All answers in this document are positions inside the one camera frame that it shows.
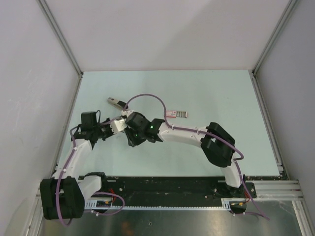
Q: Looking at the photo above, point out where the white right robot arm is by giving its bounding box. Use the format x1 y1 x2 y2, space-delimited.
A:
122 111 245 197

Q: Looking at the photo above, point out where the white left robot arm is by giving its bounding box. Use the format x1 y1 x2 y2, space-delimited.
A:
39 111 114 222

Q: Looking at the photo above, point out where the red white staple box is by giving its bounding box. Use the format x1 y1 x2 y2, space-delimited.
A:
166 110 188 118

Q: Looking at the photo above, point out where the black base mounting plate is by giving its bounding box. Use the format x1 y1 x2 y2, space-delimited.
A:
100 177 256 206

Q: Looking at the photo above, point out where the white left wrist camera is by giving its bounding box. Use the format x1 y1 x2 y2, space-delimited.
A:
110 118 127 134

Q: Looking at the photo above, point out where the grey slotted cable duct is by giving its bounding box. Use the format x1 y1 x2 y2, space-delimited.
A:
85 198 232 211

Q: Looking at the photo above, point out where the aluminium frame rail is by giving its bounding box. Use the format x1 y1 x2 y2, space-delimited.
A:
251 180 304 201

